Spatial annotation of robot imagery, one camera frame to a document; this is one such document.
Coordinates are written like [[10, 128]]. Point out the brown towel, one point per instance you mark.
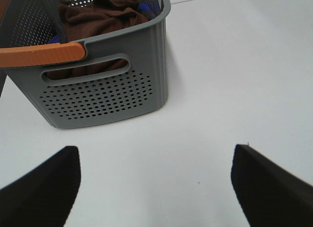
[[98, 17]]

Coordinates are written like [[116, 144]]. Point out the grey perforated plastic basket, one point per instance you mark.
[[138, 88]]

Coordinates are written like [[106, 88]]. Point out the blue cloth in basket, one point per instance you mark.
[[142, 9]]

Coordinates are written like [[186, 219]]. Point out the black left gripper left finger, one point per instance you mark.
[[44, 196]]

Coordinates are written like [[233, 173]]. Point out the orange basket handle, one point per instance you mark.
[[41, 54]]

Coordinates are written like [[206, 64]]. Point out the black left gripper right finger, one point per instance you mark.
[[269, 195]]

